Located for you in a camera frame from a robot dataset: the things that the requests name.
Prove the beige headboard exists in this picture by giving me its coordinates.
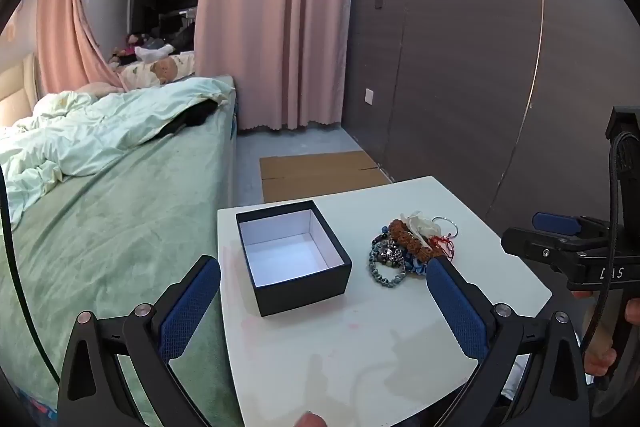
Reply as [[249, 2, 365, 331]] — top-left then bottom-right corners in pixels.
[[0, 52, 41, 128]]

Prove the pale green duvet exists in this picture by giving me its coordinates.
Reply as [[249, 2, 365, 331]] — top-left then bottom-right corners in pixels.
[[0, 76, 236, 228]]

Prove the silver bear charm chain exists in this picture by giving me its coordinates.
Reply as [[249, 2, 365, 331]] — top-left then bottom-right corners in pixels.
[[372, 232, 406, 268]]

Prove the blue scrunchie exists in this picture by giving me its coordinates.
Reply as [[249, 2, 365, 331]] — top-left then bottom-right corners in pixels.
[[402, 254, 431, 278]]

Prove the silver ring hoop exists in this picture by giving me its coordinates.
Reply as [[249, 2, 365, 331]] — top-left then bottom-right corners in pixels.
[[431, 215, 461, 238]]

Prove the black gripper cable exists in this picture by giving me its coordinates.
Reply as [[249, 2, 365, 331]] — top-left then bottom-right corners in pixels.
[[580, 132, 632, 350]]

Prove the baby doll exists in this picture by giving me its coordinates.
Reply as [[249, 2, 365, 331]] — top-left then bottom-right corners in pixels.
[[122, 54, 196, 90]]

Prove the flat brown cardboard sheet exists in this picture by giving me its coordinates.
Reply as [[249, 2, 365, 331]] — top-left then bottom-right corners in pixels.
[[259, 151, 393, 204]]

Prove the white flower hair accessory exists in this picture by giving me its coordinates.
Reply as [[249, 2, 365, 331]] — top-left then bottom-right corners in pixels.
[[400, 210, 435, 238]]

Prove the person's right hand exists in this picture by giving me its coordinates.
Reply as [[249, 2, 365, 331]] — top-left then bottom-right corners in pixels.
[[571, 289, 640, 378]]

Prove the brown bead bracelet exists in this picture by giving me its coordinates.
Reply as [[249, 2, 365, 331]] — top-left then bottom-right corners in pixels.
[[387, 218, 442, 264]]

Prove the pink plush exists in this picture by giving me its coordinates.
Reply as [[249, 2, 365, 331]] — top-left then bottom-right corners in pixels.
[[75, 81, 123, 96]]

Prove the white sock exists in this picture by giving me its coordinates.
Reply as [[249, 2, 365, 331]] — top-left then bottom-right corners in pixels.
[[134, 46, 175, 64]]

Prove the teal bead bracelet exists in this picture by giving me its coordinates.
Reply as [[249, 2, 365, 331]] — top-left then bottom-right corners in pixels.
[[369, 239, 408, 288]]

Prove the wide pink curtain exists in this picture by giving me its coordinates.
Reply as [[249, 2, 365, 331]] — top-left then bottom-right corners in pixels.
[[194, 0, 353, 132]]

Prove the black cloth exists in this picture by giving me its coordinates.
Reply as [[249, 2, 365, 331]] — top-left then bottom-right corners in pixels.
[[159, 99, 218, 138]]

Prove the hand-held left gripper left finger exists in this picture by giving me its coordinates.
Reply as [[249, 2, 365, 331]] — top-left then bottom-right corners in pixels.
[[56, 254, 222, 427]]

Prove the red string bracelet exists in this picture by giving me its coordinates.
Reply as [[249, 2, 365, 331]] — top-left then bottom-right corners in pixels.
[[430, 234, 457, 261]]

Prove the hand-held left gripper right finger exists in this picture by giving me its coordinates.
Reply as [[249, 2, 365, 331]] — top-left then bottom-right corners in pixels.
[[425, 257, 592, 427]]

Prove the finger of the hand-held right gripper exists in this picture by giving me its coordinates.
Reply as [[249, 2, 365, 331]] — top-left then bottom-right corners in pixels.
[[531, 213, 608, 242], [501, 227, 590, 272]]

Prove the narrow pink curtain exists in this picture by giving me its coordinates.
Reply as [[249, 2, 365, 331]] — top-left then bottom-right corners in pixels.
[[36, 0, 126, 95]]

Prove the black box with white inside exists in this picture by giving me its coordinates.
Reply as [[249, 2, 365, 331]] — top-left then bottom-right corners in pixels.
[[235, 200, 353, 318]]

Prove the pile of plush toys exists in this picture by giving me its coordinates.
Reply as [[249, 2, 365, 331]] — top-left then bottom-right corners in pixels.
[[109, 34, 140, 66]]

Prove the green bed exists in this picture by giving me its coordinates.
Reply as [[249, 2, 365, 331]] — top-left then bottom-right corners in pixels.
[[0, 79, 238, 427]]

